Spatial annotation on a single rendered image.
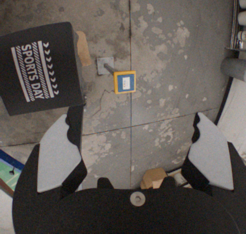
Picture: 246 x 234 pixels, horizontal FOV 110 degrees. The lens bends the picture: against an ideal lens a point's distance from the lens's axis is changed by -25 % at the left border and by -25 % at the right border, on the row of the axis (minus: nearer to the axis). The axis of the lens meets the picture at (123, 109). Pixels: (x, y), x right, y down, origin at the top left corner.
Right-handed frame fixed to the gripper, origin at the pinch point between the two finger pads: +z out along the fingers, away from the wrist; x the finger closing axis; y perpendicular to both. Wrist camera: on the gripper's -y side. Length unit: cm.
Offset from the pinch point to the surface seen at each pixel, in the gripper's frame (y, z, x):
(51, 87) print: 9, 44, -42
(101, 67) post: 14, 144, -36
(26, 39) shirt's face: -17, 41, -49
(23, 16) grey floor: -63, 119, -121
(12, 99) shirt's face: 12, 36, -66
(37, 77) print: 2, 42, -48
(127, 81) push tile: 11, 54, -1
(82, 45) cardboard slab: -17, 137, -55
